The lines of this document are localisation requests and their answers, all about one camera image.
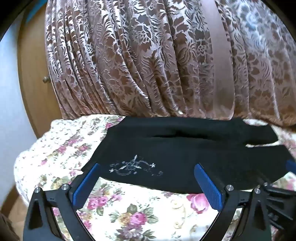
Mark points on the floral bed sheet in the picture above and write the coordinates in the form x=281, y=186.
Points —
x=129, y=215

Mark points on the wooden cabinet door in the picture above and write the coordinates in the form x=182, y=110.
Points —
x=34, y=69

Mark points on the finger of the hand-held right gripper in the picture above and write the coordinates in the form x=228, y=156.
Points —
x=290, y=166
x=277, y=204

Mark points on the metal door knob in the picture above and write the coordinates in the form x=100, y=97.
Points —
x=45, y=79

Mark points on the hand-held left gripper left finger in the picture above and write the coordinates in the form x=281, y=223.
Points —
x=84, y=187

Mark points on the brown floral curtain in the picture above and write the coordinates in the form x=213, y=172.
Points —
x=143, y=58

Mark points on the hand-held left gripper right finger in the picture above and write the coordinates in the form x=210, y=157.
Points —
x=209, y=187

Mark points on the black pants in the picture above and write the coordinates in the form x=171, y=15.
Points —
x=175, y=153

